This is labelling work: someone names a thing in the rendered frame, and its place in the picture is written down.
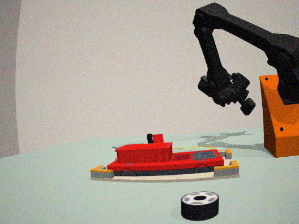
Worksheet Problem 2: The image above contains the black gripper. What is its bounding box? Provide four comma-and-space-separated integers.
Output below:
225, 82, 256, 115

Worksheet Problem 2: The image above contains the black toy tyre with white rim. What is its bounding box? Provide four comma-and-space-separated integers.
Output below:
181, 191, 219, 221

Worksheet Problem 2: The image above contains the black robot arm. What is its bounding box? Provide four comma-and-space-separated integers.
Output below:
193, 2, 299, 107

